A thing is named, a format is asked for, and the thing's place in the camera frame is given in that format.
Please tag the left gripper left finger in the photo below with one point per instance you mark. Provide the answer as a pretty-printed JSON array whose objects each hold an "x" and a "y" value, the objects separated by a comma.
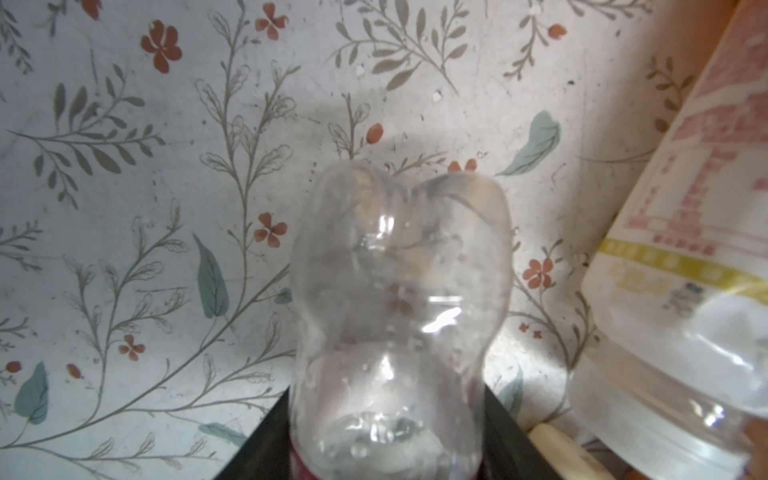
[{"x": 265, "y": 454}]

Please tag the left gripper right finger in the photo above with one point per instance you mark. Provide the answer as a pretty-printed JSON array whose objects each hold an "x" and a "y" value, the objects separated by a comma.
[{"x": 508, "y": 454}]

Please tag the clear bottle red label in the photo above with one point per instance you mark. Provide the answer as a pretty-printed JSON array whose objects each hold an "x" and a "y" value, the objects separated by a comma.
[{"x": 401, "y": 288}]

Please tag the upper brown Nescafe bottle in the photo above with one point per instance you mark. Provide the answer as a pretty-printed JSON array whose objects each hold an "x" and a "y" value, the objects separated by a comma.
[{"x": 569, "y": 459}]

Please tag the orange white label bottle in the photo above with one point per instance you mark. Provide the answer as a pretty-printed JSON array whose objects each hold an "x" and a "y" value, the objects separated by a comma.
[{"x": 678, "y": 288}]

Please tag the floral table mat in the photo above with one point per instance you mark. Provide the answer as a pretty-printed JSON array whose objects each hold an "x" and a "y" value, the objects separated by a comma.
[{"x": 155, "y": 157}]

